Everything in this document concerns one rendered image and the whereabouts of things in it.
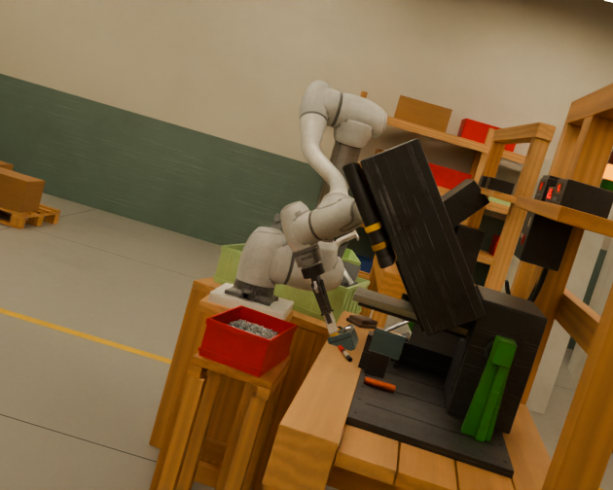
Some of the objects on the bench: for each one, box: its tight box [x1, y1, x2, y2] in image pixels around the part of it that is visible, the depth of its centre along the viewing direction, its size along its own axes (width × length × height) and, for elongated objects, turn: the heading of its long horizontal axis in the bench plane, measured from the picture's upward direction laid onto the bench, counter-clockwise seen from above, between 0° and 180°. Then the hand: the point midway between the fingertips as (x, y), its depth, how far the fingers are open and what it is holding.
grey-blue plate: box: [364, 328, 406, 378], centre depth 242 cm, size 10×2×14 cm, turn 17°
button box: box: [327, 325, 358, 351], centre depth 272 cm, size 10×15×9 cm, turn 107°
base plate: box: [345, 331, 514, 478], centre depth 250 cm, size 42×110×2 cm, turn 107°
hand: (330, 323), depth 266 cm, fingers closed
